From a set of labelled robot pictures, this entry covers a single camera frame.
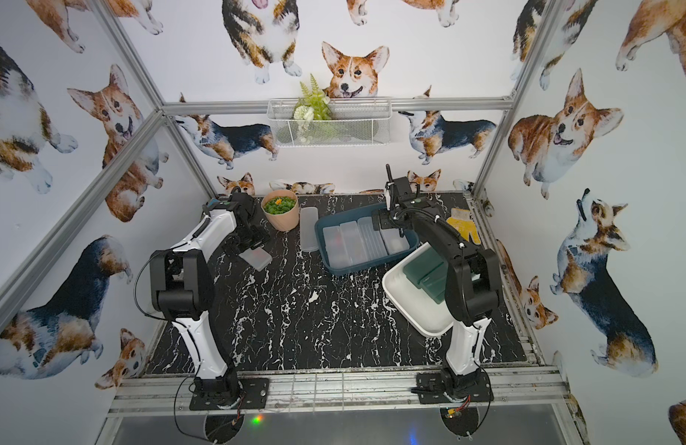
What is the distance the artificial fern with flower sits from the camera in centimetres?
83

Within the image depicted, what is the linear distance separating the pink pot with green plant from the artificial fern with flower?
0.26m

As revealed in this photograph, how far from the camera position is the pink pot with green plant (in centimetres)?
102
